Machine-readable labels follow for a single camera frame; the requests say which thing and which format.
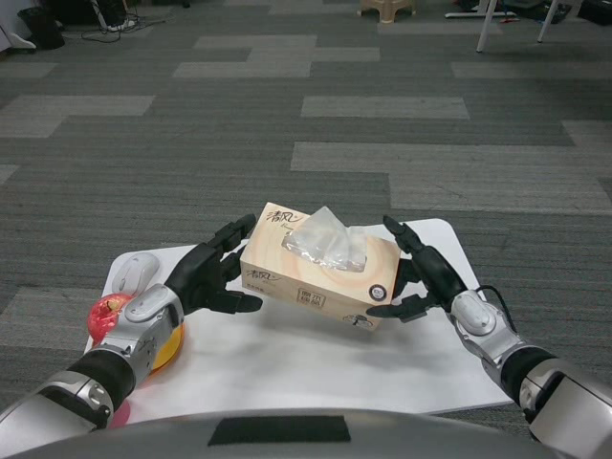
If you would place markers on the beige tissue box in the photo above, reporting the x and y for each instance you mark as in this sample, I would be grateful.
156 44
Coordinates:
311 282

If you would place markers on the pink plastic bowl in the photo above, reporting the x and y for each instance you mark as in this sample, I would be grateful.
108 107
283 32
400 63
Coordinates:
122 413

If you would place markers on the white striped pole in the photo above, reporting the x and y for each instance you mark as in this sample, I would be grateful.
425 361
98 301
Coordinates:
101 12

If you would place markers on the silver robot chest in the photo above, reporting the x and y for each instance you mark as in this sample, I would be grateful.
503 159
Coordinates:
287 444

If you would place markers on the white computer mouse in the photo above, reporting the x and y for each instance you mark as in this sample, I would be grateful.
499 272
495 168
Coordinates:
131 272

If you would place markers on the white desk foot bar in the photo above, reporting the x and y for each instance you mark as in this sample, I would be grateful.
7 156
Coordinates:
478 15

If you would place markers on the orange plastic plate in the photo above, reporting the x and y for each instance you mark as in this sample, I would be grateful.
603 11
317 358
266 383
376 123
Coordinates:
182 334

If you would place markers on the yellow fruit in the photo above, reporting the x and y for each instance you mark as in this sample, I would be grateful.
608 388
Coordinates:
167 349

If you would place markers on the white desk leg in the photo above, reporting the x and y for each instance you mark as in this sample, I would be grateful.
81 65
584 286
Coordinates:
486 26
548 21

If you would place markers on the black waste bin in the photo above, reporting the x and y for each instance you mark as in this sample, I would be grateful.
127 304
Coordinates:
42 28

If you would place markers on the beige plastic stool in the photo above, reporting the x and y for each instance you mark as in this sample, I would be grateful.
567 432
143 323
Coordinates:
387 10

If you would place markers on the white power strip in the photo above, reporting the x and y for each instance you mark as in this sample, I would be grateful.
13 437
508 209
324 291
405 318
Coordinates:
121 26

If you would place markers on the black bag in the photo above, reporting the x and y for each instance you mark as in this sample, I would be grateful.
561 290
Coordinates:
595 12

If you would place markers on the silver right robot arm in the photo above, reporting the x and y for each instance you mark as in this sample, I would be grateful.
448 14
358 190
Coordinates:
478 315

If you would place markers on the white furniture base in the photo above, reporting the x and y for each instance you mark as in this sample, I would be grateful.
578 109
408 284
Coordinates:
14 43

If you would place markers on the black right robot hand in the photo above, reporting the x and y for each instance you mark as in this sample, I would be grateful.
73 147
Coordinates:
440 275

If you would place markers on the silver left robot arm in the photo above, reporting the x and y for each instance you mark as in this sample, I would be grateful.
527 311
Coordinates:
148 306

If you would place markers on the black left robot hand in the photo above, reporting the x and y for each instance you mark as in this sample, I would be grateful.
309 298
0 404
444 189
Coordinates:
201 277

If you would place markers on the red apple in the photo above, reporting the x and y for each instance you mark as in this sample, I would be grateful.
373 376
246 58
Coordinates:
102 318

